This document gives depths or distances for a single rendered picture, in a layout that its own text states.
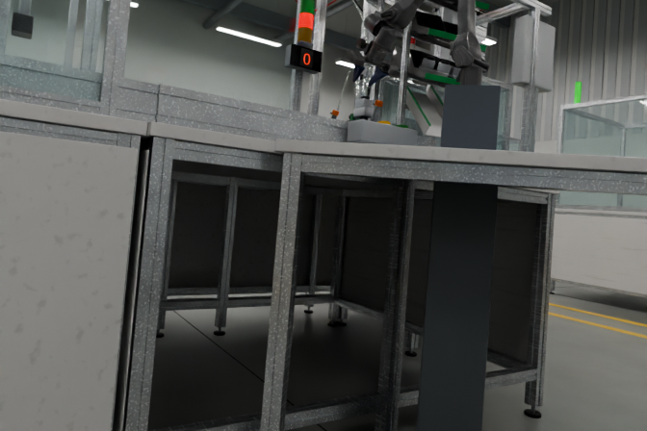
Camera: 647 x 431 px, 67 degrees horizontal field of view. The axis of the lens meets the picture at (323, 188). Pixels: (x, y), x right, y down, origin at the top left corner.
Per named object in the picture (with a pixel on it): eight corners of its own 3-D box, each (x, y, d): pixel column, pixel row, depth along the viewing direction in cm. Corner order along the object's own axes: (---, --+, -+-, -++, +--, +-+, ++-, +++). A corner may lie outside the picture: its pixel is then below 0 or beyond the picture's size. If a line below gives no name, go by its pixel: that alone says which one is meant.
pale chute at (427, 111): (454, 139, 174) (460, 130, 172) (424, 135, 169) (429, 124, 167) (427, 95, 193) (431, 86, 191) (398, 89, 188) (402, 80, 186)
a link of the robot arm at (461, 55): (489, 72, 135) (490, 50, 136) (472, 64, 129) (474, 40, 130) (467, 76, 140) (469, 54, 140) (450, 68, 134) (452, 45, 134)
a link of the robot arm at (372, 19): (412, 18, 157) (392, 2, 164) (396, 10, 151) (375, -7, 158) (392, 48, 162) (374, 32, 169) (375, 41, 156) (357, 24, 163)
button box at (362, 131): (417, 150, 145) (418, 130, 146) (360, 140, 134) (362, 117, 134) (401, 151, 151) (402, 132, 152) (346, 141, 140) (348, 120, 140)
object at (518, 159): (715, 176, 95) (716, 161, 95) (274, 150, 114) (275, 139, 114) (595, 192, 163) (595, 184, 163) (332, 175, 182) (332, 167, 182)
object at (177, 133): (559, 193, 184) (559, 186, 184) (149, 135, 103) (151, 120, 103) (344, 190, 302) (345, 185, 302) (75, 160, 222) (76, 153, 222)
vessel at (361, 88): (381, 134, 264) (386, 64, 265) (360, 130, 256) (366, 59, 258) (365, 136, 276) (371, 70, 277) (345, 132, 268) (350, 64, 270)
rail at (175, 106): (434, 169, 159) (436, 137, 160) (156, 127, 111) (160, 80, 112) (423, 169, 164) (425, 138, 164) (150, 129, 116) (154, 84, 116)
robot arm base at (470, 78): (483, 88, 131) (485, 66, 131) (458, 88, 132) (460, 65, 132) (480, 94, 137) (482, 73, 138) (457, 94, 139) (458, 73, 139)
